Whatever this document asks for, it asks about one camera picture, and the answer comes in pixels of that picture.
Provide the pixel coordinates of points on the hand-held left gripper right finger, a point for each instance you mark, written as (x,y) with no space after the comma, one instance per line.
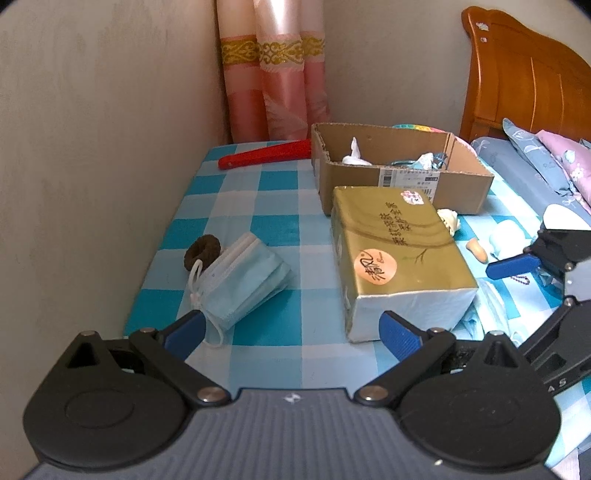
(399,334)

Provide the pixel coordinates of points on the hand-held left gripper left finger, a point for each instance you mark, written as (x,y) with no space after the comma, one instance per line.
(184,334)

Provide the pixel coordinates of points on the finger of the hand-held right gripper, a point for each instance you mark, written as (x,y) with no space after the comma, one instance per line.
(561,341)
(512,266)

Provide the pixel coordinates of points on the white and blue ball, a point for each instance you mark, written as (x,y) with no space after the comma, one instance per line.
(505,235)

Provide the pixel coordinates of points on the orange rubber toy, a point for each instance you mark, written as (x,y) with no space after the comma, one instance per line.
(478,250)

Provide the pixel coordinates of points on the brown hair scrunchie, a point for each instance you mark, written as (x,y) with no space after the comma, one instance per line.
(196,256)

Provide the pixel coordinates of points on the blue face mask bundle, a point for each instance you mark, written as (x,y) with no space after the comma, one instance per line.
(244,277)

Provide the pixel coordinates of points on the cardboard box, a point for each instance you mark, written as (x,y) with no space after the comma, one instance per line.
(360,184)

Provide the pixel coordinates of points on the white soft cloth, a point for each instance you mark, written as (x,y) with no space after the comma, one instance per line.
(354,152)

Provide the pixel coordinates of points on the clear plastic packet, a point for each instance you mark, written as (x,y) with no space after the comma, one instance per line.
(489,304)

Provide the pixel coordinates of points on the gold tissue pack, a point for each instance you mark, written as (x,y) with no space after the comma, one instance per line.
(397,258)

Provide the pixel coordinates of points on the cream cloth toy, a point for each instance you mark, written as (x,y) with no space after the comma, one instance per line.
(450,220)

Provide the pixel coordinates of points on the blue floral pillow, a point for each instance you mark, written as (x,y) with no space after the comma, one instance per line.
(535,161)

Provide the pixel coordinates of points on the pink floral pillow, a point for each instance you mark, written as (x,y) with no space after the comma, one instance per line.
(565,154)

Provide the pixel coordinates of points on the blue checked tablecloth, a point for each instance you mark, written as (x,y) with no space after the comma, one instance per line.
(277,217)

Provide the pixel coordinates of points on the rainbow pop bubble toy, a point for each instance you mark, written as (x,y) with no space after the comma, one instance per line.
(415,126)

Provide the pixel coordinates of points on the wooden bed headboard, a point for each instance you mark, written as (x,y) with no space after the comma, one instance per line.
(517,69)

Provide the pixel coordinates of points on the red folded fan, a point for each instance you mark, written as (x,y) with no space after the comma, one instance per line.
(263,154)

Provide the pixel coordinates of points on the pink satin curtain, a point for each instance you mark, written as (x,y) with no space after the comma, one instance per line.
(272,69)

